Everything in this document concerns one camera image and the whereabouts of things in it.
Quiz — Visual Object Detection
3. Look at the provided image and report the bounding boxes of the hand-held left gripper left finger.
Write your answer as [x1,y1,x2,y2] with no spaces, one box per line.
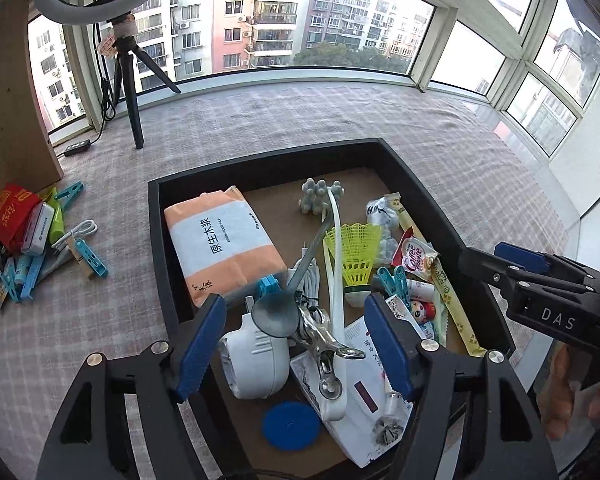
[36,294,227,480]

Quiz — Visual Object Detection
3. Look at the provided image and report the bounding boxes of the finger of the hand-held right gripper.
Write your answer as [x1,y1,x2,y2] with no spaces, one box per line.
[457,246,523,291]
[494,241,600,286]

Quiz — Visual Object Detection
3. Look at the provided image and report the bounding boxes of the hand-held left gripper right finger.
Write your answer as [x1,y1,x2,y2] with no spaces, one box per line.
[364,292,556,480]

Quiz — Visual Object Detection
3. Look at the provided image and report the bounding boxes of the doll keychain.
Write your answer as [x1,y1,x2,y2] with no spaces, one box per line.
[410,299,441,333]

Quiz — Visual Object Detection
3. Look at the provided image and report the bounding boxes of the long yellow sachet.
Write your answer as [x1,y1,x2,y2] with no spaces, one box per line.
[382,192,488,357]

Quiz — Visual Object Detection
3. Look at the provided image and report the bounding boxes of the white plug-in night light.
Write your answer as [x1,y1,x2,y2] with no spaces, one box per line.
[217,300,291,401]

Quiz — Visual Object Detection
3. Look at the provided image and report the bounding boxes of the large metal spring clip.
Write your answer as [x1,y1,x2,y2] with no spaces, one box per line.
[295,305,367,401]

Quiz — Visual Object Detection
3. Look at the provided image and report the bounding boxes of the small white bottle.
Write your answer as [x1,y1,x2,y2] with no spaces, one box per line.
[407,280,436,301]

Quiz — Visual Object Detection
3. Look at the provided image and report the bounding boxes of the red white sachet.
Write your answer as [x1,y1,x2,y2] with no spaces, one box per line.
[391,230,440,281]

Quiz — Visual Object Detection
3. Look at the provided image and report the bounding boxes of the black tray container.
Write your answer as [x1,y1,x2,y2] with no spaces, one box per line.
[147,137,516,480]

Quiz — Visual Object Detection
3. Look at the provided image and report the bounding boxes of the grey spoon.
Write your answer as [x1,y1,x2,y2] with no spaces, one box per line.
[251,212,333,337]

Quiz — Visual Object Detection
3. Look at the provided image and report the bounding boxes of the yellow shuttlecock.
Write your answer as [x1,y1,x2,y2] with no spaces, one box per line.
[323,222,383,307]

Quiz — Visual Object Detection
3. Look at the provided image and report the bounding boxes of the white printed box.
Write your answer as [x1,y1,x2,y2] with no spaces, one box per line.
[290,320,415,466]

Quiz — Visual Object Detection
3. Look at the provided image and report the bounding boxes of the orange white tissue pack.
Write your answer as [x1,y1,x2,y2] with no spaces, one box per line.
[163,185,288,308]

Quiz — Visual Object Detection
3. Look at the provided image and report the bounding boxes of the clear wrapper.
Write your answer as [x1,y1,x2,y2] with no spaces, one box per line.
[366,195,400,266]

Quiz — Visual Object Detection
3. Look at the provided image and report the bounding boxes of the blue round tape measure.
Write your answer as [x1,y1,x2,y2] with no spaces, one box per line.
[261,401,322,450]

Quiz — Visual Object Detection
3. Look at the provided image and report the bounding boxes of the white massager with grey balls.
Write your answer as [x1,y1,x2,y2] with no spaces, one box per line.
[299,177,351,422]

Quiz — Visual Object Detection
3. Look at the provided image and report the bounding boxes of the person's right hand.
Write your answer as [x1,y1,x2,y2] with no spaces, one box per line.
[545,345,600,441]

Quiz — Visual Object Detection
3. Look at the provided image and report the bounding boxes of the light blue clothespin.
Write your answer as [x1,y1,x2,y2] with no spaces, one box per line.
[0,257,23,303]
[20,252,46,301]

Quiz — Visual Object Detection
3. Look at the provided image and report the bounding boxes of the green tube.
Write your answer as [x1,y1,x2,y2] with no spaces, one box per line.
[45,189,66,245]

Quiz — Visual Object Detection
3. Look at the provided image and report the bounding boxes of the silver tin box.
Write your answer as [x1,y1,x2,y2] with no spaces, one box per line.
[20,202,57,255]

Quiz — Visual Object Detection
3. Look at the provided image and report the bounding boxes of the red packet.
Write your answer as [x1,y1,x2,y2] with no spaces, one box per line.
[0,183,43,253]

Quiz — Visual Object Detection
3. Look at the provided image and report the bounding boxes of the pink checked tablecloth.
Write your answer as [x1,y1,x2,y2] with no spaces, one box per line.
[0,80,581,480]

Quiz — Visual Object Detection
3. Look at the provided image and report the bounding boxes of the black tripod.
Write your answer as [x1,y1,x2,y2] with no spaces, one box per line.
[97,15,182,150]

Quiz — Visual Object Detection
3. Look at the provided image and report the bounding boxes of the upright wooden board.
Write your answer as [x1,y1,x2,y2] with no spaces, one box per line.
[0,0,65,231]

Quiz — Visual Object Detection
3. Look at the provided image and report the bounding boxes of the apartment buildings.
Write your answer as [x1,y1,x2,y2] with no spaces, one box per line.
[30,0,600,131]

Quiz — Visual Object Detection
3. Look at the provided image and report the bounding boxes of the white flat cable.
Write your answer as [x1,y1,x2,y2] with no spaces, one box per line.
[51,219,99,251]

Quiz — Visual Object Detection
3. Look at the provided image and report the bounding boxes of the white window frame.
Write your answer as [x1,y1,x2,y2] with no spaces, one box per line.
[27,0,600,156]

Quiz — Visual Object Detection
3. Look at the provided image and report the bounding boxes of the black ring light cable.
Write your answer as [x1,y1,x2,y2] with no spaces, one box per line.
[55,22,118,158]

